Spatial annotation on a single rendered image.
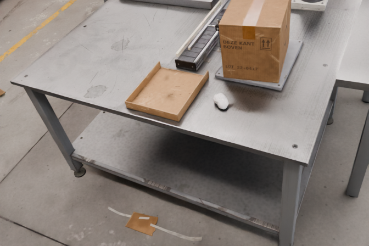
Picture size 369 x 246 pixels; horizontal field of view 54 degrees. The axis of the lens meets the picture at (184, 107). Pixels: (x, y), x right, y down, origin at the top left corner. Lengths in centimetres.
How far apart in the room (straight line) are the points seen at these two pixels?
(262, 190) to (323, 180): 47
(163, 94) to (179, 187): 62
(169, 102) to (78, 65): 62
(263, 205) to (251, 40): 86
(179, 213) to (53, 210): 80
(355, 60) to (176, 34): 89
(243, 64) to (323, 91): 34
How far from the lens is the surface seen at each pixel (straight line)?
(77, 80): 187
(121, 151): 229
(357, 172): 210
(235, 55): 154
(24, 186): 270
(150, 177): 210
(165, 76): 171
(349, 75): 169
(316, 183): 230
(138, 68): 182
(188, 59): 172
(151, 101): 159
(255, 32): 145
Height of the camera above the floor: 187
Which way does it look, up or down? 43 degrees down
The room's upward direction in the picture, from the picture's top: 11 degrees counter-clockwise
